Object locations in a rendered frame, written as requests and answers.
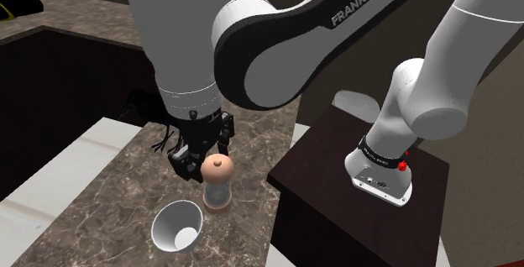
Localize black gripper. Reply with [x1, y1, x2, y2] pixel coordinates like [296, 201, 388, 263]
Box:
[167, 109, 236, 184]

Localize wooden pepper grinder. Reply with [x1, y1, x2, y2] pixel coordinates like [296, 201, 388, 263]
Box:
[200, 153, 236, 214]

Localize black bird figure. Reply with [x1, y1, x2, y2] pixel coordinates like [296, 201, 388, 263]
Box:
[118, 88, 182, 155]

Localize white cup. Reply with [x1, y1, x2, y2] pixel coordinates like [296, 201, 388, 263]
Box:
[150, 199, 204, 255]

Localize dark robot stand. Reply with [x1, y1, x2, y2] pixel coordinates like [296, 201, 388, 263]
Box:
[266, 104, 450, 267]

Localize black and yellow object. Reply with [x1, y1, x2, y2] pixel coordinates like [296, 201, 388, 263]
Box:
[0, 0, 45, 23]

